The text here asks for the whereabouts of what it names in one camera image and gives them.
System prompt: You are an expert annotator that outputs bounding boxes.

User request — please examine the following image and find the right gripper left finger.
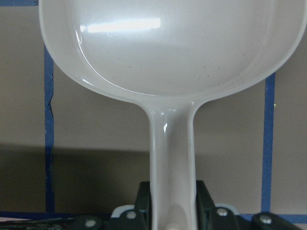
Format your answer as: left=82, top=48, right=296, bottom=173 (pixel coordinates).
left=134, top=182, right=153, bottom=230

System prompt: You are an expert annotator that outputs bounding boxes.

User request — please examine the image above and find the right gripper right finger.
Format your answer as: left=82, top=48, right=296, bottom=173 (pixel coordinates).
left=196, top=180, right=215, bottom=230

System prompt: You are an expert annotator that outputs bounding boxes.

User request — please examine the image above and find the white plastic dustpan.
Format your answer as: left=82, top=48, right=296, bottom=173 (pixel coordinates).
left=38, top=0, right=307, bottom=230

